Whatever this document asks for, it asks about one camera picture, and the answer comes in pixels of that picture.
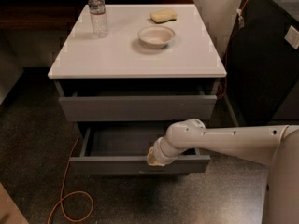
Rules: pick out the grey top drawer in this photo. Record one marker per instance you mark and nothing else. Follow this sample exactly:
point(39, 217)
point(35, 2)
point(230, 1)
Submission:
point(137, 107)

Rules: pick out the dark wooden shelf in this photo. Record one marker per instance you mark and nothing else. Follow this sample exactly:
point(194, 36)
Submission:
point(39, 14)

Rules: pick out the black side cabinet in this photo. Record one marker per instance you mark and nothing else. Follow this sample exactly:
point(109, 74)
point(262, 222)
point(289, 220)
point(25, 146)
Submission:
point(262, 66)

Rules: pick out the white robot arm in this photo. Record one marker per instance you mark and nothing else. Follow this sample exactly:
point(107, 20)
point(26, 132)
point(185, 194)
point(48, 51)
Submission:
point(274, 146)

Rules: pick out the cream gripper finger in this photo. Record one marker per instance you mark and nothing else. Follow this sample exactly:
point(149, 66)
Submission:
point(154, 157)

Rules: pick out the white bowl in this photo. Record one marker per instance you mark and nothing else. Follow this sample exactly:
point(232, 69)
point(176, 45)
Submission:
point(156, 37)

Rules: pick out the white wall outlet plate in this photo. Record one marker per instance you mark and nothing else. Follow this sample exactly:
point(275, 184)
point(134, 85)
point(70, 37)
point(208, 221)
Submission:
point(292, 37)

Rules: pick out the white top drawer cabinet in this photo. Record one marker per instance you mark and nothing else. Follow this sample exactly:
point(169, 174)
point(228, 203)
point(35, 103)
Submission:
point(120, 64)

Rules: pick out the clear plastic water bottle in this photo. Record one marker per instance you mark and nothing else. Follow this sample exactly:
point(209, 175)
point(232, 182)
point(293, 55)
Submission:
point(98, 15)

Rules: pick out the yellow sponge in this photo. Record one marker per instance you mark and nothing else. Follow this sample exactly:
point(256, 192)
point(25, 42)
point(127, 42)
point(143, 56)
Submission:
point(163, 15)

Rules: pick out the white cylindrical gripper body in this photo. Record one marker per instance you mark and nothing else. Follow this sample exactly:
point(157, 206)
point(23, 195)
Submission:
point(158, 155)

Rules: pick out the grey drawer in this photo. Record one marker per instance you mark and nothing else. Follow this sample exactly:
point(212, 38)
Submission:
point(137, 107)
point(121, 148)

